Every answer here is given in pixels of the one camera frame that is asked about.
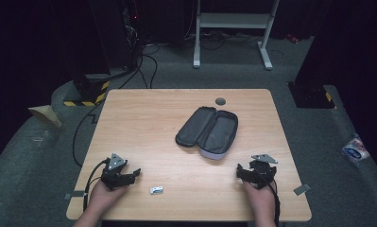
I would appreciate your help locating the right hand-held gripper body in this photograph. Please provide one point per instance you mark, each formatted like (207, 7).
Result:
(261, 170)

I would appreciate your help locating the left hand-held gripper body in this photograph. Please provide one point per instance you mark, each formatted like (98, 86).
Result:
(114, 171)

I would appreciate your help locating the small white eraser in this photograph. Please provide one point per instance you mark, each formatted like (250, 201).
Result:
(156, 189)

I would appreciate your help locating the grey pencil case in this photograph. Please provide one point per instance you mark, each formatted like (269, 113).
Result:
(208, 131)

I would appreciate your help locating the person's left hand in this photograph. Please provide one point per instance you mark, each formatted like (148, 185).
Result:
(104, 195)

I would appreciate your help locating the person's right hand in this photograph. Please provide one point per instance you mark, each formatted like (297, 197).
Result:
(261, 198)

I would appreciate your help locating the grey tape strip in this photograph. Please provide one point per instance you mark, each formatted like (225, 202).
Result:
(302, 189)
(74, 195)

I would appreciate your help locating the grey table grommet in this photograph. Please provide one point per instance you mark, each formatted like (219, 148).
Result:
(220, 101)

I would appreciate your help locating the black yellow striped base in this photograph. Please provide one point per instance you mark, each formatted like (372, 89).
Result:
(87, 91)
(313, 96)

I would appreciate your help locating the beige cardboard piece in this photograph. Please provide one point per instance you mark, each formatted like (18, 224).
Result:
(47, 115)

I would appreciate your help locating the white blue plastic packet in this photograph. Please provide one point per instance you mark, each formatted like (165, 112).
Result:
(355, 149)

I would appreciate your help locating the white metal stand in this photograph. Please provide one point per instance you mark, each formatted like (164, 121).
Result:
(233, 31)

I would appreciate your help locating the black equipment rack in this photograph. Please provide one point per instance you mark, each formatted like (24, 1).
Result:
(126, 31)

